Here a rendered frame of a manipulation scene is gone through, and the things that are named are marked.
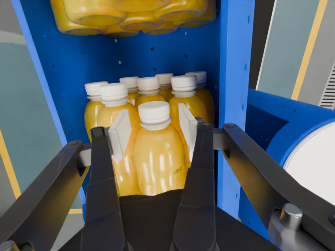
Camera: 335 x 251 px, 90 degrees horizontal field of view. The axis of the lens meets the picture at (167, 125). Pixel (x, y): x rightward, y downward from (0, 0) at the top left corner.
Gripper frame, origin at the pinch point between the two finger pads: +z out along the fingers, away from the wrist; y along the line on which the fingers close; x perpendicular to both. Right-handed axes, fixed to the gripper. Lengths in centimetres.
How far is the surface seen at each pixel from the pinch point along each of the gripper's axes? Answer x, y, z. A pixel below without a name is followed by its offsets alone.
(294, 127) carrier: -12.7, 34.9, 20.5
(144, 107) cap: 1.6, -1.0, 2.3
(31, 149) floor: -55, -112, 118
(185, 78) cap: 3.8, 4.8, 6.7
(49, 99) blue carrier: 3.0, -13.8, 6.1
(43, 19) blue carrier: 13.2, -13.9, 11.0
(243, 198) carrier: -57, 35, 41
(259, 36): 15, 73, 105
